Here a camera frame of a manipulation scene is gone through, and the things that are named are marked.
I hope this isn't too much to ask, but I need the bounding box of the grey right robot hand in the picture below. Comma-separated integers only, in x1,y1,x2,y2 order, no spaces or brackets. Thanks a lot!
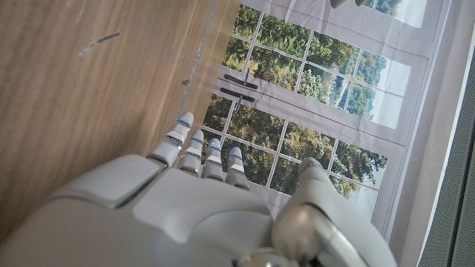
0,111,399,267

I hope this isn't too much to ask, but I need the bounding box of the printed window backdrop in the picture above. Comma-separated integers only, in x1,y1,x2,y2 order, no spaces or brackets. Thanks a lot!
177,0,452,240

